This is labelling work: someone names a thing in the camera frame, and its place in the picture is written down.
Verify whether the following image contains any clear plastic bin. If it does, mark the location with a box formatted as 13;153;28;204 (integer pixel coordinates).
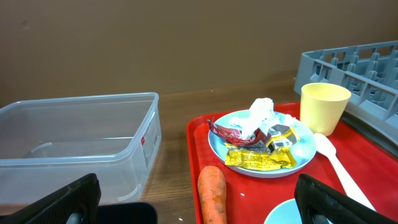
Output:
1;92;162;215

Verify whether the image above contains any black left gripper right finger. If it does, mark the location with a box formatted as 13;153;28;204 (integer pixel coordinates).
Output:
294;174;397;224

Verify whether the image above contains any orange carrot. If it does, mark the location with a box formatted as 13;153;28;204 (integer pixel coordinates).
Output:
198;166;227;224

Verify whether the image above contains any yellow snack wrapper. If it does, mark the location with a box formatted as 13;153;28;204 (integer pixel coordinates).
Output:
224;124;300;171

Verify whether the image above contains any red serving tray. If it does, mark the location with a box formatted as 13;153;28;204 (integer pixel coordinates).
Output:
186;112;397;223

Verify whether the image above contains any light blue bowl with rice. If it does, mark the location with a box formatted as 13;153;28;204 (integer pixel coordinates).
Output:
263;198;333;224

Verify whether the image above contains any yellow plastic cup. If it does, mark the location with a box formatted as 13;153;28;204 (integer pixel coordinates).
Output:
300;83;351;136

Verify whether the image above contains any grey dishwasher rack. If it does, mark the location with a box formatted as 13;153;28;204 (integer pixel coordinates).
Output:
294;40;397;154

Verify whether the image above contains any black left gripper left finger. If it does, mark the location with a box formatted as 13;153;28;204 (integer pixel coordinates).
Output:
1;173;101;224

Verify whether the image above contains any white tissue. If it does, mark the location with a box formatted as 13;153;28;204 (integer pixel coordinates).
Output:
229;98;297;139

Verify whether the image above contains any black plastic tray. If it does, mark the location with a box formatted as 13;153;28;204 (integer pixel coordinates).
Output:
96;202;158;224

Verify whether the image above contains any red snack wrapper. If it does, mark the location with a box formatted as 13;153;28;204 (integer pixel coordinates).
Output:
207;119;271;148

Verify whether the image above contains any white plastic spoon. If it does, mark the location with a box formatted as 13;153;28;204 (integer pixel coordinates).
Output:
313;133;376;211

